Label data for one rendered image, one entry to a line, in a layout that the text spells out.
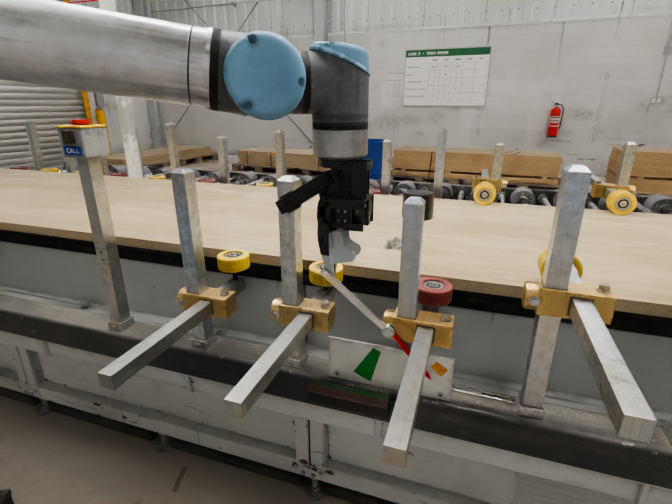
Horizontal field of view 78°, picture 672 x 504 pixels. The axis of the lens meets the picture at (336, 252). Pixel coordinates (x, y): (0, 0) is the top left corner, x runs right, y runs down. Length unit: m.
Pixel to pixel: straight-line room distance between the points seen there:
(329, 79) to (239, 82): 0.19
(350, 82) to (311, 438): 1.09
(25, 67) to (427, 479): 1.34
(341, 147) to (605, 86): 7.38
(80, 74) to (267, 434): 1.27
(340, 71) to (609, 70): 7.38
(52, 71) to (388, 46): 7.82
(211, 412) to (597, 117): 7.25
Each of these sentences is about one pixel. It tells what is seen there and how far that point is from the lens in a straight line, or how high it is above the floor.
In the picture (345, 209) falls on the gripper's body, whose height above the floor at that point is 1.10.
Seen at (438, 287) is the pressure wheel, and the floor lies 0.90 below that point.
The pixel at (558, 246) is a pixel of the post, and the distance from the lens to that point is 0.77.
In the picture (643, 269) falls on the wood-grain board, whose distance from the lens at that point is 1.21.
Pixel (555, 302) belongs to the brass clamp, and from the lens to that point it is 0.80.
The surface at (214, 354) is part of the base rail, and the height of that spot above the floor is 0.70.
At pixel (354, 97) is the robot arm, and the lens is 0.66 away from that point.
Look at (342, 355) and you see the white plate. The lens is 0.91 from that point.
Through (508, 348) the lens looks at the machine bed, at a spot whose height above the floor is 0.71.
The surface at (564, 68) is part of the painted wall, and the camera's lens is 7.88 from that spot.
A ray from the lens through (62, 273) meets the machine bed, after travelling 1.71.
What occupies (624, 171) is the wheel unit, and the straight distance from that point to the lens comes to 1.91.
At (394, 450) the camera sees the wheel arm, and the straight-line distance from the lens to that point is 0.58.
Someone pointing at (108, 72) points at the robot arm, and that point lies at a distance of 0.53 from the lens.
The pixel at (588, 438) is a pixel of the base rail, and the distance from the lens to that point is 0.94.
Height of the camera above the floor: 1.27
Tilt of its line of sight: 20 degrees down
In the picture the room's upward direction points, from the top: straight up
